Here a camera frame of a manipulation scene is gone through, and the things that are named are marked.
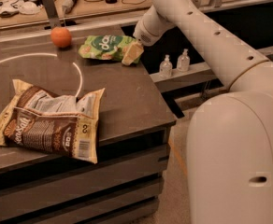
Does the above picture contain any left clear sanitizer bottle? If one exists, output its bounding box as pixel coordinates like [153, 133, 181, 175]
[159, 54, 172, 78]

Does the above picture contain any wooden drawer cabinet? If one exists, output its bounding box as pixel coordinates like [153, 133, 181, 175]
[0, 126, 178, 224]

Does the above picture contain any grey metal shelf rail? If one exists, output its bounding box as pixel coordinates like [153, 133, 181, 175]
[150, 46, 273, 92]

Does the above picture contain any green rice chip bag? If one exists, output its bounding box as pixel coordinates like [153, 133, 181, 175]
[79, 35, 136, 62]

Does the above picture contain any orange fruit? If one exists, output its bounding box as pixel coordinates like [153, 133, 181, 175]
[50, 27, 72, 48]

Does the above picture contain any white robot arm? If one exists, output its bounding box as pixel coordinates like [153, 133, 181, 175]
[134, 0, 273, 224]

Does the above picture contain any brown chip bag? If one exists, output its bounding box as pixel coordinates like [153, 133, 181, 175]
[0, 79, 104, 163]

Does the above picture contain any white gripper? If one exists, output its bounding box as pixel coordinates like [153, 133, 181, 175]
[122, 6, 175, 65]

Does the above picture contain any right clear sanitizer bottle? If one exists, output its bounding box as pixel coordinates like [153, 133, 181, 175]
[177, 49, 190, 72]

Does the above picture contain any grey metal bracket post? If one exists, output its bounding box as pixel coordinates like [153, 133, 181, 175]
[42, 0, 61, 29]

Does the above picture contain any white flashlight tool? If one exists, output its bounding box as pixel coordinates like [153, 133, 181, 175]
[62, 0, 78, 14]

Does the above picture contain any clear sanitizer bottle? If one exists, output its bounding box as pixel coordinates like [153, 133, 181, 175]
[159, 54, 172, 78]
[177, 49, 190, 72]

